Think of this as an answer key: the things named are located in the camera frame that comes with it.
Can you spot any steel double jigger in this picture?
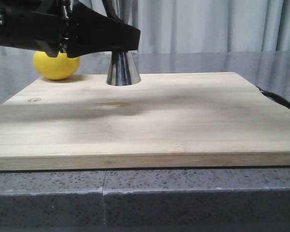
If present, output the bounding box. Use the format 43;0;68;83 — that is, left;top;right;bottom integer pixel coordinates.
106;0;142;87

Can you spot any yellow lemon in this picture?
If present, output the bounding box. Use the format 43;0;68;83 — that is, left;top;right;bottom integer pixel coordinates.
33;51;81;80

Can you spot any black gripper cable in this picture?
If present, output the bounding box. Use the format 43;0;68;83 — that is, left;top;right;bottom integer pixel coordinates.
101;0;119;21

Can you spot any wooden cutting board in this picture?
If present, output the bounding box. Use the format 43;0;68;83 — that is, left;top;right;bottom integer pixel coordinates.
0;72;290;171

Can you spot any grey curtain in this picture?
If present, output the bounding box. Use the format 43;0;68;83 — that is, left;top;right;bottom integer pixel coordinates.
0;0;290;54

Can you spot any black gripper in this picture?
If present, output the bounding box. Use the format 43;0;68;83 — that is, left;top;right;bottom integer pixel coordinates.
0;0;141;58

